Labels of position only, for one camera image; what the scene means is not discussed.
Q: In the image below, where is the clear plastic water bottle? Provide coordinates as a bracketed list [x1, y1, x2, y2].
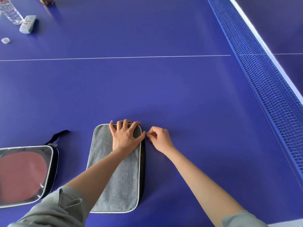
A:
[0, 0, 25, 25]

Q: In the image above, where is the person's left hand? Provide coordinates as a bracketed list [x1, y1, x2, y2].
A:
[109, 119, 146, 154]

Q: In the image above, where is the person's right hand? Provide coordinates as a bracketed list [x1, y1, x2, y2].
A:
[146, 126, 176, 156]

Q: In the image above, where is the red table tennis paddle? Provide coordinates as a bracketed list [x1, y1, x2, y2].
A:
[0, 150, 48, 204]

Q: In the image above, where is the person's right forearm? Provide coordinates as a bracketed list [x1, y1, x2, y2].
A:
[165, 148, 269, 227]

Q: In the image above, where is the blue table tennis net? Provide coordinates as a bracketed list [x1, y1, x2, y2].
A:
[206, 0, 303, 185]

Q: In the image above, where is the person's left forearm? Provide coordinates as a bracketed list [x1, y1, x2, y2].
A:
[8, 149, 136, 227]

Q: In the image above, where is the grey fabric paddle case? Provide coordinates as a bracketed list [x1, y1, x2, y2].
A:
[86, 123, 146, 214]

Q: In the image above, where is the clear window paddle case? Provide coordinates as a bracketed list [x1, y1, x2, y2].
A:
[0, 130, 70, 209]

